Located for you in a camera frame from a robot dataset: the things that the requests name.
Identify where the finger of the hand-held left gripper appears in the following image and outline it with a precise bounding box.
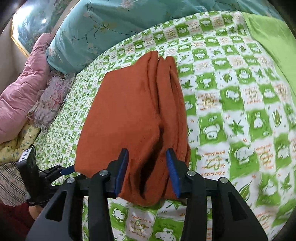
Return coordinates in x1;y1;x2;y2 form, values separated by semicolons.
49;165;77;184

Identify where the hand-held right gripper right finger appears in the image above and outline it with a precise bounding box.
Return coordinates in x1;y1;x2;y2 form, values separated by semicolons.
166;148;269;241

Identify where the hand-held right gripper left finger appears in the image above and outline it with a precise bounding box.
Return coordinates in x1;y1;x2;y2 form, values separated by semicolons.
25;148;129;241

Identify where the orange knit sweater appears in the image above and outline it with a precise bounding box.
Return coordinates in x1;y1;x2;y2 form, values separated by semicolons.
75;50;191;207

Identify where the plaid cloth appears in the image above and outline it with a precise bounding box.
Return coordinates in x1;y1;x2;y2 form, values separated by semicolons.
0;162;29;207

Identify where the yellow printed pillow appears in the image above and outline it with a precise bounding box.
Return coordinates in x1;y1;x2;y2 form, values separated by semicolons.
0;123;41;166

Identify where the lilac floral cloth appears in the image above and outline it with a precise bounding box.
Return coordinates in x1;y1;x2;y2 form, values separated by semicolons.
28;73;76;133

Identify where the green checked bed sheet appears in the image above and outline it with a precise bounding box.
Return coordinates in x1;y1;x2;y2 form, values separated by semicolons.
35;10;296;241

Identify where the pink padded quilt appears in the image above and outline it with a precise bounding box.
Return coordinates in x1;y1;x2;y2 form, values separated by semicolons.
0;33;54;144

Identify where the teal floral quilt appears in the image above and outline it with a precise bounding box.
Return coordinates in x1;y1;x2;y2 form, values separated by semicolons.
46;0;278;75

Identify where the gold framed picture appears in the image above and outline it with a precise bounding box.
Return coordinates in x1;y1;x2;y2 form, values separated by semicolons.
10;0;77;58

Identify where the lime green cloth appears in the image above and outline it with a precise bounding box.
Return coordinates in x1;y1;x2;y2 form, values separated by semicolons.
243;11;296;93

